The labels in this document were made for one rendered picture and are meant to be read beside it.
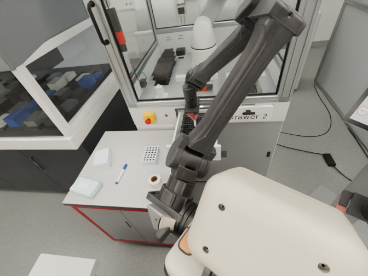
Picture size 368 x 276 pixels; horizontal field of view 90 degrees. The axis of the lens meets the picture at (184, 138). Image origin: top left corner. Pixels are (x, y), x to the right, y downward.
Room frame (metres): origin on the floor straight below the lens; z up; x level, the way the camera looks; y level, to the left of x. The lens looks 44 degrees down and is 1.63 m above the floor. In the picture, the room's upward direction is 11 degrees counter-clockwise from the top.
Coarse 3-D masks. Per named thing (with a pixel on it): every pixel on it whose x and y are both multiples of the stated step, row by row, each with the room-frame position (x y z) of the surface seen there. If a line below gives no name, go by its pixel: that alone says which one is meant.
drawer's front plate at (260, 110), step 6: (240, 108) 0.89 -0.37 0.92; (246, 108) 0.89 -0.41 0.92; (252, 108) 0.88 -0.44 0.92; (258, 108) 0.87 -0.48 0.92; (264, 108) 0.86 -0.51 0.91; (270, 108) 0.85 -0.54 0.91; (234, 114) 0.90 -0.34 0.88; (240, 114) 0.89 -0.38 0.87; (258, 114) 0.87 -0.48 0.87; (264, 114) 0.86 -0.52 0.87; (270, 114) 0.85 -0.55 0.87; (234, 120) 0.90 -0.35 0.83; (240, 120) 0.89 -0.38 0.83; (246, 120) 0.88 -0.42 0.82; (252, 120) 0.87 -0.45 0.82; (258, 120) 0.86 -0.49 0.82; (264, 120) 0.86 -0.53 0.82
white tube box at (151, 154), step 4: (148, 148) 0.83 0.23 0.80; (152, 148) 0.82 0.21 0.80; (156, 148) 0.81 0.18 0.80; (148, 152) 0.80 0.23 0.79; (152, 152) 0.80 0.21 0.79; (156, 152) 0.78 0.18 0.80; (144, 156) 0.77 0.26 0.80; (148, 156) 0.76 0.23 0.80; (152, 156) 0.76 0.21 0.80; (156, 156) 0.75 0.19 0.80; (144, 160) 0.74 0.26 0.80; (148, 160) 0.73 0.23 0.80; (152, 160) 0.72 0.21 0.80; (156, 160) 0.73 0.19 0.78; (144, 164) 0.73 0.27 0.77; (148, 164) 0.72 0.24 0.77; (152, 164) 0.72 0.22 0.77; (156, 164) 0.71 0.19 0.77
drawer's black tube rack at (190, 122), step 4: (184, 116) 0.96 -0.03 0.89; (200, 116) 0.92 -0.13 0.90; (184, 120) 0.91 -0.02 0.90; (188, 120) 0.90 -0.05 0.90; (192, 120) 0.89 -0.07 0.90; (196, 120) 0.89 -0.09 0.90; (184, 124) 0.87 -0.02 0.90; (188, 124) 0.86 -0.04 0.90; (192, 124) 0.86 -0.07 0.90; (196, 124) 0.85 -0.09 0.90; (184, 128) 0.87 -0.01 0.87; (188, 128) 0.86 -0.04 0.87; (192, 128) 0.82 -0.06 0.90; (180, 132) 0.81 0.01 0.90; (184, 132) 0.84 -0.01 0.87; (188, 132) 0.83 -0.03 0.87
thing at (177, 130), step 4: (180, 112) 1.01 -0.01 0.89; (200, 112) 0.99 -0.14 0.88; (204, 112) 0.98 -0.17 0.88; (180, 116) 0.99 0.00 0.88; (188, 116) 1.01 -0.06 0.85; (180, 120) 0.97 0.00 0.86; (176, 124) 0.89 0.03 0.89; (180, 124) 0.95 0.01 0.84; (176, 128) 0.86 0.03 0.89; (180, 128) 0.92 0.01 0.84; (176, 132) 0.83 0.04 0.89; (176, 136) 0.81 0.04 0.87; (172, 140) 0.76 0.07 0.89; (216, 140) 0.70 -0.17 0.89; (216, 144) 0.67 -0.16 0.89
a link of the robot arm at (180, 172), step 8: (184, 152) 0.31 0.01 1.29; (192, 152) 0.31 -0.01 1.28; (184, 160) 0.29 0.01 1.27; (192, 160) 0.29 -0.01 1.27; (200, 160) 0.29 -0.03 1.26; (176, 168) 0.28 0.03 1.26; (184, 168) 0.27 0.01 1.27; (192, 168) 0.28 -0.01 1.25; (176, 176) 0.26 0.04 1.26; (184, 176) 0.26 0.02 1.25; (192, 176) 0.26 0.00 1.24
